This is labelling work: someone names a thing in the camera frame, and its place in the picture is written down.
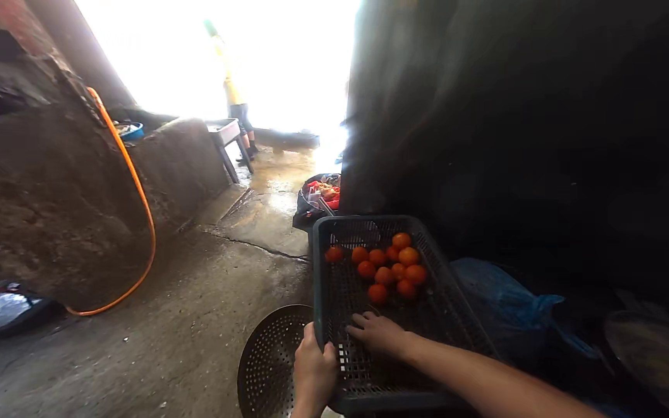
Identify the low concrete partition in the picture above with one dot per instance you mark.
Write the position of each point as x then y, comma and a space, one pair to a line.
177, 165

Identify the white sink on legs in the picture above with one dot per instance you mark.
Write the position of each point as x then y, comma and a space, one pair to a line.
225, 134

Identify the blue round basin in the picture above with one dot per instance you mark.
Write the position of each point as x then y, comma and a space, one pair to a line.
133, 133

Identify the concrete stove counter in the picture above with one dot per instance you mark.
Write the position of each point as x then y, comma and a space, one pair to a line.
38, 191

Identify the person's right forearm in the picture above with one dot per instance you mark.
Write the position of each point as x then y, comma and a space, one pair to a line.
485, 377

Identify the person's left thumb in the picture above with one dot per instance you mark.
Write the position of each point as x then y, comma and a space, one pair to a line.
330, 352

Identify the person's left fingers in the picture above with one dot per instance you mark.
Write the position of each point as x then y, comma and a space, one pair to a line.
308, 335

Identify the person's right hand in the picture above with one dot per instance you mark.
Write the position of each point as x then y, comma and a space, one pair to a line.
385, 336

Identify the dark green plastic crate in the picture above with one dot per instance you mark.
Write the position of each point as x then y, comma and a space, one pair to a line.
326, 290

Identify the person's left forearm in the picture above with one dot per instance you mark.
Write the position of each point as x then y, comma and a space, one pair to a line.
309, 409

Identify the person's right fingers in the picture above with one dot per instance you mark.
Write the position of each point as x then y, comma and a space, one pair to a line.
362, 324

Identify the blue plastic bag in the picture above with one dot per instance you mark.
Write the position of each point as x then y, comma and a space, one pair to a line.
494, 293

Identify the pile of tomatoes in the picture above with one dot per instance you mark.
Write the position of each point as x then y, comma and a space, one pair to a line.
384, 275

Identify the round metal pan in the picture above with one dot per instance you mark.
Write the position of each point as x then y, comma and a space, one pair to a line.
654, 348

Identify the black bag-lined trash bin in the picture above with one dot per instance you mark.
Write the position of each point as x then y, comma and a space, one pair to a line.
305, 212

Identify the round perforated metal colander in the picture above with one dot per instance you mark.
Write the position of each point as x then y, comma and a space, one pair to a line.
268, 360

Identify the person's left hand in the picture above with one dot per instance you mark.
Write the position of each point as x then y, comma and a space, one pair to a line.
315, 369

